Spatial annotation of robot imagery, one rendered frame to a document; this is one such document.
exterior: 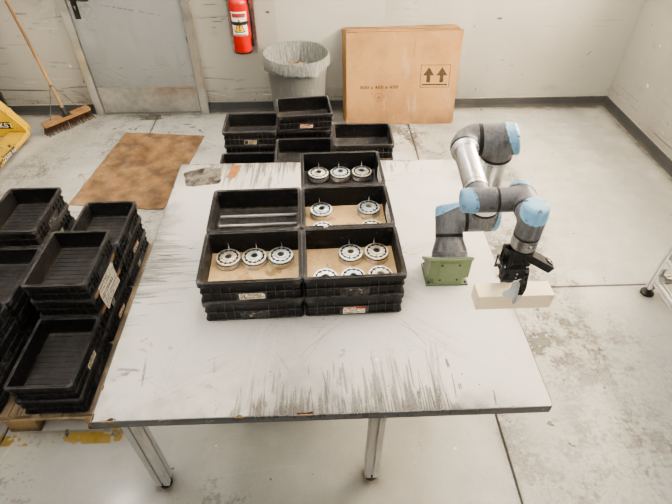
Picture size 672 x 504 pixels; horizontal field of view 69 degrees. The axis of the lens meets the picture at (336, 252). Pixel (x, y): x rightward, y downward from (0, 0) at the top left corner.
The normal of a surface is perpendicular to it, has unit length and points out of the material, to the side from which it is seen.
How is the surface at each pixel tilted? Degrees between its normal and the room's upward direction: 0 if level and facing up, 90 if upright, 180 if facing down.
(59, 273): 0
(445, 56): 79
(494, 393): 0
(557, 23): 90
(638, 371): 0
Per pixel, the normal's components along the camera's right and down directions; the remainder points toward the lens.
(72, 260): 0.00, -0.73
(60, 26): 0.04, 0.68
